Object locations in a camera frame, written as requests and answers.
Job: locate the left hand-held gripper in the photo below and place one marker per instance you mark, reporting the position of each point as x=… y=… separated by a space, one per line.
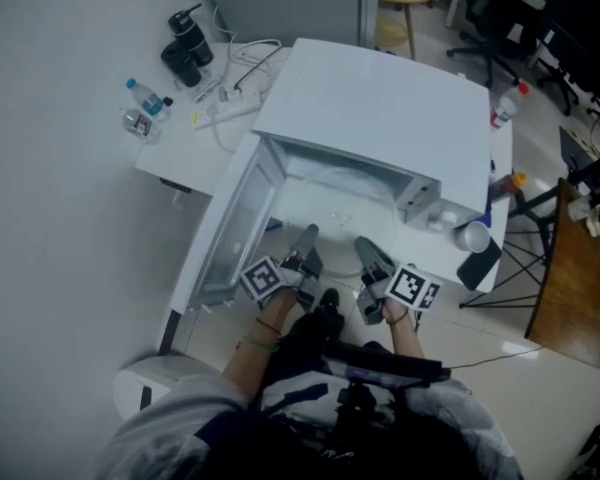
x=262 y=279

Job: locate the grey cabinet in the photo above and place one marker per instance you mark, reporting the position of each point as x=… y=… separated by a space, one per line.
x=290 y=3

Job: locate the green wrist band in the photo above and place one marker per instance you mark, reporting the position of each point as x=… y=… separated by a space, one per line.
x=260 y=344

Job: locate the black wrist band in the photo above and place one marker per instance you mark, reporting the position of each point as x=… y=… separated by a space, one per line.
x=268 y=326

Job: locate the dark wrist band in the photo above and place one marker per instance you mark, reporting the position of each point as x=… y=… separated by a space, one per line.
x=396 y=319

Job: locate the short black thermos cup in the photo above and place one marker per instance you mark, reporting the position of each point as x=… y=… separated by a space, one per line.
x=180 y=63

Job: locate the glass turntable plate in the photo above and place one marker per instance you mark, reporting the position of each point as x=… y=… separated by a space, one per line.
x=347 y=203

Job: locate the person's grey patterned clothing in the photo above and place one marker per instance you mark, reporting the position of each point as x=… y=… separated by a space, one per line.
x=180 y=428

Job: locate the person's left forearm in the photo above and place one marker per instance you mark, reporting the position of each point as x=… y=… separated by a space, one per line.
x=257 y=338

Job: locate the white power strip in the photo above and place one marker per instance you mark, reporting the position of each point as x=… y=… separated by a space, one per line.
x=227 y=110

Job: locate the white mug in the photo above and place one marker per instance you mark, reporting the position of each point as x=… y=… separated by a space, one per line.
x=472 y=237

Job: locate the person's right forearm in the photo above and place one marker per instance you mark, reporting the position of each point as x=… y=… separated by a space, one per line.
x=405 y=338

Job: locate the blue-capped water bottle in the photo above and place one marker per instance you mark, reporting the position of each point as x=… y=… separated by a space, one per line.
x=150 y=100

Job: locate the black office chair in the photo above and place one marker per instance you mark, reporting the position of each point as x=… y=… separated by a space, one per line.
x=562 y=68
x=500 y=13

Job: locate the black chest-mounted device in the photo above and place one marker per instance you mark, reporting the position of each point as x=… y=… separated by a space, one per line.
x=385 y=363

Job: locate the dark-label clear plastic bottle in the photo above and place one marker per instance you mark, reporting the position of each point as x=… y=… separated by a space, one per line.
x=141 y=125

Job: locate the dark brown wooden table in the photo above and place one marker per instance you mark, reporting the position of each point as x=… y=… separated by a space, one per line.
x=575 y=293

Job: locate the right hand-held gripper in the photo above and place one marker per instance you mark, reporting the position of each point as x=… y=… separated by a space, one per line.
x=410 y=285

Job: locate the black metal stand frame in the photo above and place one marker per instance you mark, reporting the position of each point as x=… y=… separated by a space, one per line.
x=525 y=268

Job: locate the person's black shoe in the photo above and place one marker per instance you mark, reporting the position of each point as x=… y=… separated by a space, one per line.
x=330 y=300

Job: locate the orange-capped dark sauce bottle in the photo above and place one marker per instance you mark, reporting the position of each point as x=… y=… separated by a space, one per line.
x=505 y=185

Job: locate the white microwave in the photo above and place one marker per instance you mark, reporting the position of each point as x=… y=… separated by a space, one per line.
x=380 y=98

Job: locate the black smartphone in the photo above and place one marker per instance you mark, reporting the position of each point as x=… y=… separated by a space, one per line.
x=480 y=264

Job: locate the tall black thermos bottle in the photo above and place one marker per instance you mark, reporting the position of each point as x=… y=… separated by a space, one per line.
x=192 y=33

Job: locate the red-capped white bottle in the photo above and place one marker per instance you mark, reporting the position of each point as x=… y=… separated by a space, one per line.
x=505 y=108

